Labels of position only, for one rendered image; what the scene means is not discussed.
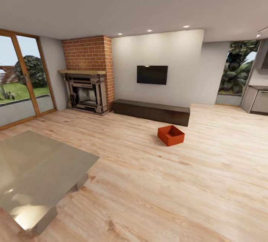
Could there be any storage box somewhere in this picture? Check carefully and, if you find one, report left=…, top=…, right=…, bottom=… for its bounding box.
left=157, top=125, right=185, bottom=146

